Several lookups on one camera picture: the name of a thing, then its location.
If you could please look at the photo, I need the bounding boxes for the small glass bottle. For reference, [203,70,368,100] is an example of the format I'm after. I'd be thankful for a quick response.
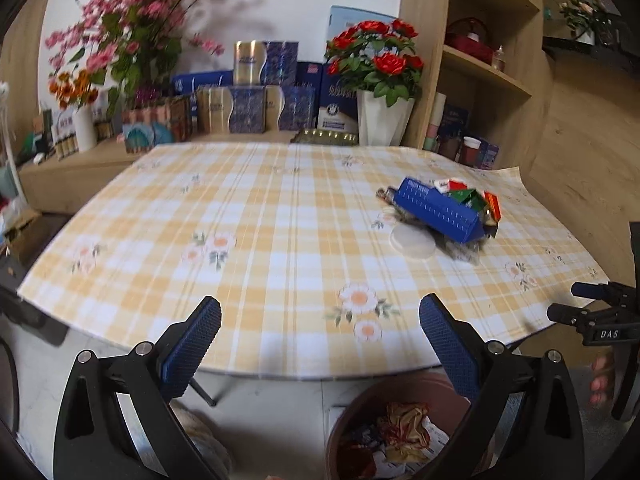
[491,47,506,73]

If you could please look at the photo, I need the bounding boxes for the long blue cardboard box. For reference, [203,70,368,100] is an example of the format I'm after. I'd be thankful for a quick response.
[394,178,485,244]

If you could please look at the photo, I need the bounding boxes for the purple small box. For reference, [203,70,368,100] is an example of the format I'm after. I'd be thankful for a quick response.
[475,141,499,170]

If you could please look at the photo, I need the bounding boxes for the blue silver gift box top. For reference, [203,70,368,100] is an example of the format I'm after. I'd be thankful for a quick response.
[233,40,298,87]

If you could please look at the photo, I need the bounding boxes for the wooden shelf unit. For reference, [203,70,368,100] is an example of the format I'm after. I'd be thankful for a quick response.
[399,0,551,172]

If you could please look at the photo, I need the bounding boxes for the white round plastic lid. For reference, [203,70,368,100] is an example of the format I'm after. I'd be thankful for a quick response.
[390,223,436,260]

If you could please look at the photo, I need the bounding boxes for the blue white milk box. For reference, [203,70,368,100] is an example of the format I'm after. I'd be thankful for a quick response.
[317,100,358,133]

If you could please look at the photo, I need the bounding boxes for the white faceted rose vase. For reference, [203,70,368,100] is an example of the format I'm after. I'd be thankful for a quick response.
[357,90,414,146]

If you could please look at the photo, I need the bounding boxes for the brown paper bag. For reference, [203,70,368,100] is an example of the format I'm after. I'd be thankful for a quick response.
[378,402,431,463]

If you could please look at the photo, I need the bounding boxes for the green snack wrapper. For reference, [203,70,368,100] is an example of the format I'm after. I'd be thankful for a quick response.
[447,188,488,214]

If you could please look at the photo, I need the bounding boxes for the green gold leaf tray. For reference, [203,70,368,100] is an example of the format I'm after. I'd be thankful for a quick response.
[291,129,359,146]

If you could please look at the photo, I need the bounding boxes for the red paper cup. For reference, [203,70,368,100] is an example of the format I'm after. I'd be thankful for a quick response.
[459,136,482,167]

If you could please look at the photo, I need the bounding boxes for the blue gold gift box left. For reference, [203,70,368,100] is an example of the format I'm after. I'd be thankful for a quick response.
[195,86,266,134]

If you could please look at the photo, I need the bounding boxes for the pink cherry blossom bouquet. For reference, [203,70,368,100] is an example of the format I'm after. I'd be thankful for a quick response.
[44,0,224,110]

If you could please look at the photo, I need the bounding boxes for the pale pink rose bouquet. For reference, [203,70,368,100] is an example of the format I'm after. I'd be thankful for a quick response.
[560,0,611,40]

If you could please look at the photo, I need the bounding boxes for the light blue upright box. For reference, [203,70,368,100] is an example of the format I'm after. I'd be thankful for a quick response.
[326,6,395,40]

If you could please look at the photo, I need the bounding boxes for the woven basket with blue fans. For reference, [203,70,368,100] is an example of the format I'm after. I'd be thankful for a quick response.
[122,96,192,154]

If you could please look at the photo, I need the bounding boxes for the blue gold gift box right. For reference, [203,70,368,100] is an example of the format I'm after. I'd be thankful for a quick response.
[265,86,316,131]

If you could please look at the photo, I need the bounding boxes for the white cylinder vase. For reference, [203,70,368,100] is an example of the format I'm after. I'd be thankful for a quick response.
[72,105,98,153]

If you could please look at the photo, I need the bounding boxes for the stacked pastel paper cups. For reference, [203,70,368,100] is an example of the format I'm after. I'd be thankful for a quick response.
[423,92,447,151]

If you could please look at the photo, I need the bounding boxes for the blue gold gift box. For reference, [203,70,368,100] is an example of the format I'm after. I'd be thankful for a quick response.
[195,86,266,134]
[265,86,316,131]

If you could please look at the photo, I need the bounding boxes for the red rose bouquet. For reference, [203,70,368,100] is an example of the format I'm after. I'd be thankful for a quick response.
[326,18,424,107]

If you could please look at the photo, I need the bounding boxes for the person's right hand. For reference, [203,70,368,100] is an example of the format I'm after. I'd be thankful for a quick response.
[589,353,615,406]

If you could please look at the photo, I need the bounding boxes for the dark red trash bin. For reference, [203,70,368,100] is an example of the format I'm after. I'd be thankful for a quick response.
[326,372,470,479]

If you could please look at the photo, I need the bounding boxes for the red basket on shelf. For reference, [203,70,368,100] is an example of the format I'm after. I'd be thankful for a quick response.
[445,18,494,64]

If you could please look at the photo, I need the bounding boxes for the orange flower bunch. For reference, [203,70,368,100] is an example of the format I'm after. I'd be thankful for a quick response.
[48,70,99,110]

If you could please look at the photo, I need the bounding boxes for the red cigarette pack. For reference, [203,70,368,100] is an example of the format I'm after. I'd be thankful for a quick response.
[483,191,502,223]

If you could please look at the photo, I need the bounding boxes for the flat blue box behind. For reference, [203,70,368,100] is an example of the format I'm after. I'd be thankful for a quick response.
[170,70,233,96]

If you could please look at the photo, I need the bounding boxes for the yellow plaid flower tablecloth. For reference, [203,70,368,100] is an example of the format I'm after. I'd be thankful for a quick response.
[18,143,605,379]

